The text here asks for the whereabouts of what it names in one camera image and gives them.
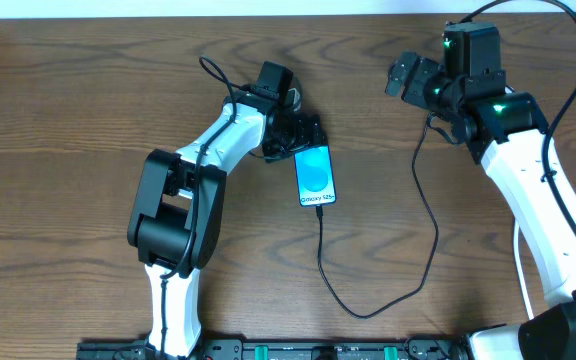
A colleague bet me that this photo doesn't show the black USB charging cable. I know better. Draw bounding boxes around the black USB charging cable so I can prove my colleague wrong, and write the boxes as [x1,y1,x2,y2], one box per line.
[314,112,440,320]

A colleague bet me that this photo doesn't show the blue screen Galaxy smartphone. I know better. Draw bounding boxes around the blue screen Galaxy smartphone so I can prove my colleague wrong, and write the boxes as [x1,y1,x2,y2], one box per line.
[294,146,337,207]

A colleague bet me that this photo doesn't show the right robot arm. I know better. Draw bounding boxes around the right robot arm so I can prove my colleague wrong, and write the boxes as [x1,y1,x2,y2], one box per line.
[385,22,576,359]

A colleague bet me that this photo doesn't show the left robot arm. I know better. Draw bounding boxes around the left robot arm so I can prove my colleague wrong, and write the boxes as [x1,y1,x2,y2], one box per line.
[127,56,327,359]

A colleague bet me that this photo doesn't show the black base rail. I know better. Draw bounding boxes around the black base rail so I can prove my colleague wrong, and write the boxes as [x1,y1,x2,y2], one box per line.
[74,337,472,360]

